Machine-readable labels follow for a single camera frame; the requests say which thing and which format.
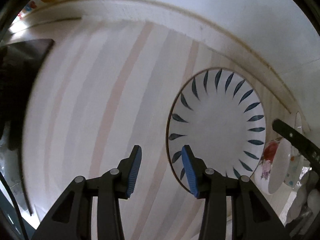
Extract white bowl blue dots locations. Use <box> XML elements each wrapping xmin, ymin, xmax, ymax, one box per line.
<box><xmin>284</xmin><ymin>147</ymin><xmax>304</xmax><ymax>188</ymax></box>

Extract white plate pink flowers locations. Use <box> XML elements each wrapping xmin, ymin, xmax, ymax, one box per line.
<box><xmin>254</xmin><ymin>138</ymin><xmax>291</xmax><ymax>195</ymax></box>

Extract white plate blue leaf pattern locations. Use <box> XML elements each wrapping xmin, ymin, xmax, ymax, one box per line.
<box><xmin>166</xmin><ymin>68</ymin><xmax>266</xmax><ymax>190</ymax></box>

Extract striped cat table mat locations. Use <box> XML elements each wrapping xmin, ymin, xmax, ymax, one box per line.
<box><xmin>21</xmin><ymin>17</ymin><xmax>304</xmax><ymax>240</ymax></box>

